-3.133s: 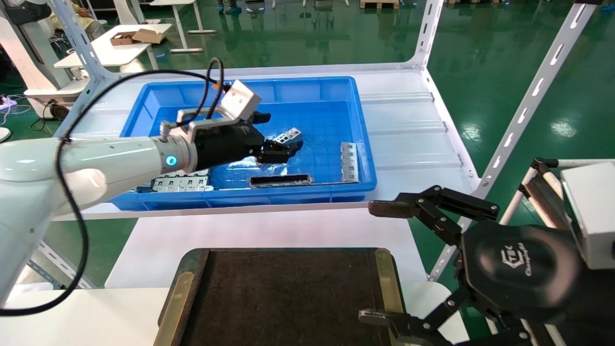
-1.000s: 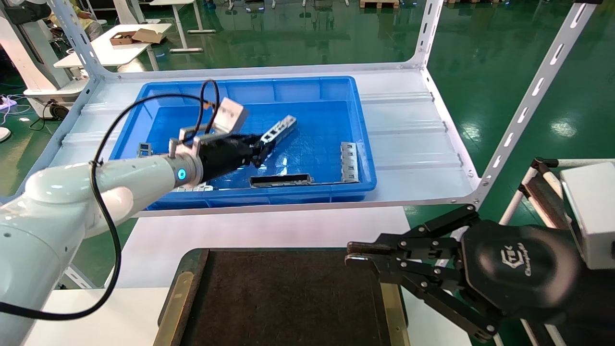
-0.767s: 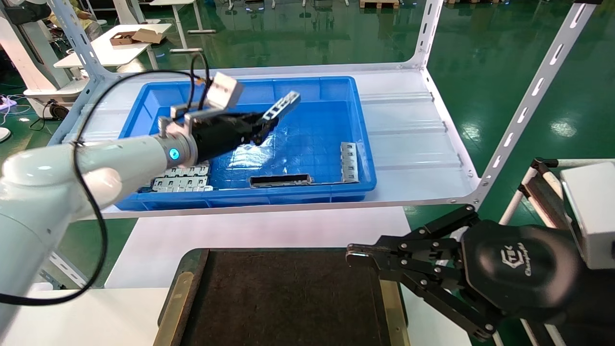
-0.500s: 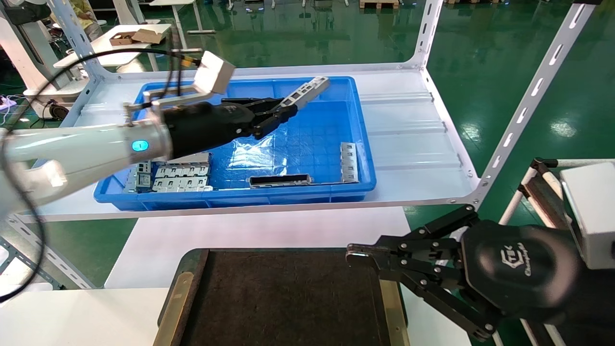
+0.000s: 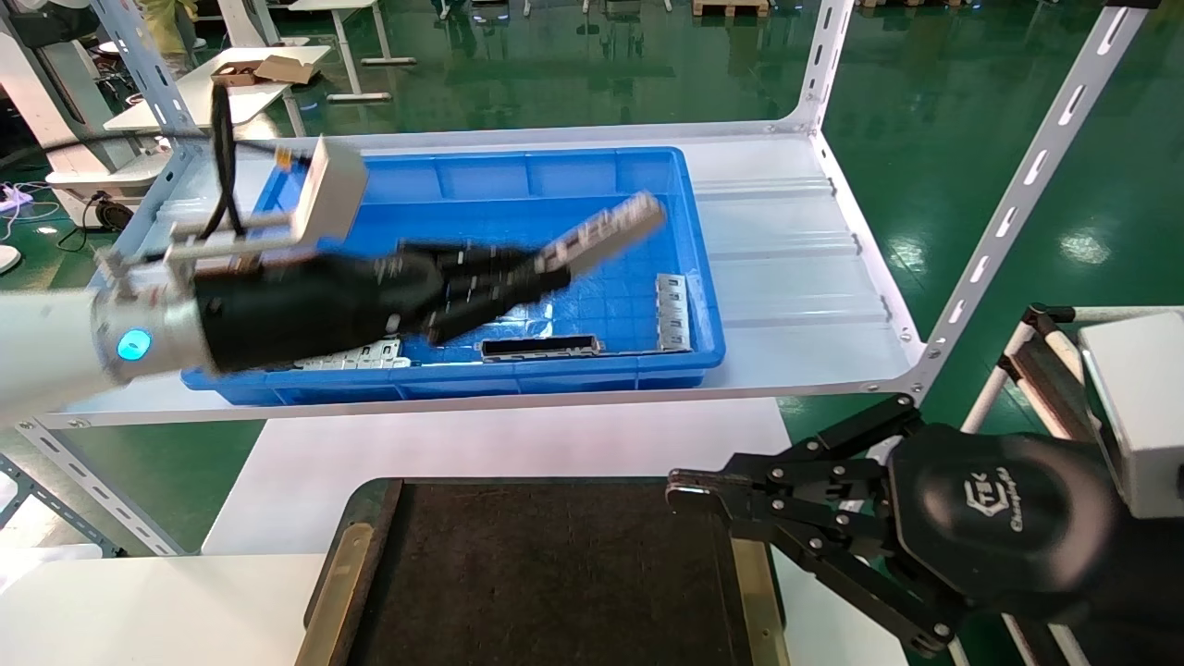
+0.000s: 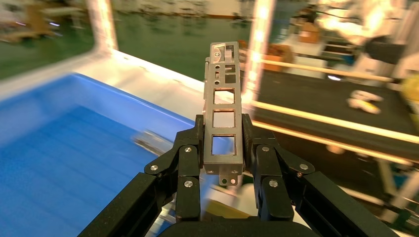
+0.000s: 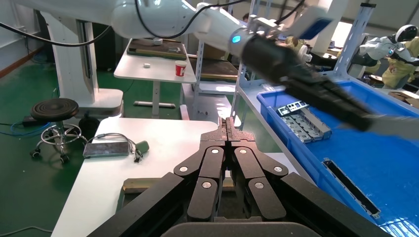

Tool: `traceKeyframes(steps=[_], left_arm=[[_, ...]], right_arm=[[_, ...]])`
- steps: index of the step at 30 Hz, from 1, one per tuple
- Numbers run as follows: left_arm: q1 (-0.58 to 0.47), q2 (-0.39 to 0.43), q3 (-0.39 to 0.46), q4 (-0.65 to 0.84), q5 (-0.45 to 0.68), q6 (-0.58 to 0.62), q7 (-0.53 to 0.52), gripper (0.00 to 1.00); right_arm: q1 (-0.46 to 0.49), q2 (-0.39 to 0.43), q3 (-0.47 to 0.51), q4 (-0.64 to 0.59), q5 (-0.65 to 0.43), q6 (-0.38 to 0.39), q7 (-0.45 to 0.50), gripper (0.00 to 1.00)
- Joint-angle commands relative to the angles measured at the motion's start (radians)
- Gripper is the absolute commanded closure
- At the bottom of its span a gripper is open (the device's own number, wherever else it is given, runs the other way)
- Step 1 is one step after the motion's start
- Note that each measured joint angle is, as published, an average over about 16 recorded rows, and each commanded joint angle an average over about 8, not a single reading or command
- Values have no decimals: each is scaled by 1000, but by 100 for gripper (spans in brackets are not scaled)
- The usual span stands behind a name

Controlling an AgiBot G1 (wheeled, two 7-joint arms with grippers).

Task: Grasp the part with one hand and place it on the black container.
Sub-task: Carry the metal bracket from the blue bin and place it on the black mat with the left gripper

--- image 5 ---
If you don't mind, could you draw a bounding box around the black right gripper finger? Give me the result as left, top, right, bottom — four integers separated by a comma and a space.
666, 396, 926, 519
731, 507, 970, 660

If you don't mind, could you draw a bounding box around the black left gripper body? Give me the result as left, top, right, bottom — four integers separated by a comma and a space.
192, 248, 445, 373

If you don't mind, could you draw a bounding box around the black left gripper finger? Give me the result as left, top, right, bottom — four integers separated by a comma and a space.
425, 268, 570, 345
444, 246, 556, 283

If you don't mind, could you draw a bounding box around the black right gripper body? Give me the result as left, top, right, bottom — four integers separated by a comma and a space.
886, 424, 1125, 621

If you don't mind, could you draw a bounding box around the silver notched metal part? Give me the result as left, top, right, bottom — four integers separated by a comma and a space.
655, 273, 693, 352
541, 192, 667, 277
296, 339, 413, 371

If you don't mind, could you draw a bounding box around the dark metal bar part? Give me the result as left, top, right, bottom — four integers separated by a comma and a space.
481, 335, 602, 362

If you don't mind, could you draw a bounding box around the blue plastic bin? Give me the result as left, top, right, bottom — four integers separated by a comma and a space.
180, 146, 727, 408

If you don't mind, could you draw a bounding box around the white workshop table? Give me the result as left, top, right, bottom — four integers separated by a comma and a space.
287, 0, 417, 103
104, 44, 334, 135

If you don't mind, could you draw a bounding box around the white metal shelf rack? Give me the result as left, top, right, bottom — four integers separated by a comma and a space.
0, 0, 1162, 556

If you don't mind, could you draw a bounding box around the open cardboard box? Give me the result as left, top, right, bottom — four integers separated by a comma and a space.
211, 54, 321, 88

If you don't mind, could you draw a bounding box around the dark mat tray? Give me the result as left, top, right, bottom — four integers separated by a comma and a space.
294, 476, 787, 666

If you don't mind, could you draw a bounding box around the person in yellow coat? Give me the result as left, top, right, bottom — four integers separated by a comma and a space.
139, 0, 200, 52

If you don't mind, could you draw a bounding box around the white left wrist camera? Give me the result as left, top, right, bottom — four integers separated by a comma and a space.
166, 137, 368, 269

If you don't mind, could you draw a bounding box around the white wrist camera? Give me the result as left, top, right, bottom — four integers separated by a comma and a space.
166, 137, 368, 269
1078, 310, 1184, 519

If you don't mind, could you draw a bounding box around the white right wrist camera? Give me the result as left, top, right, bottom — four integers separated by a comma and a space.
1078, 310, 1184, 519

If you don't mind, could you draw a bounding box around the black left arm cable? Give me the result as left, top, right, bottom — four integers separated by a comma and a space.
0, 81, 246, 240

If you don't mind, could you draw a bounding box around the white machine pedestal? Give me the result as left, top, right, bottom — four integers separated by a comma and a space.
0, 0, 172, 223

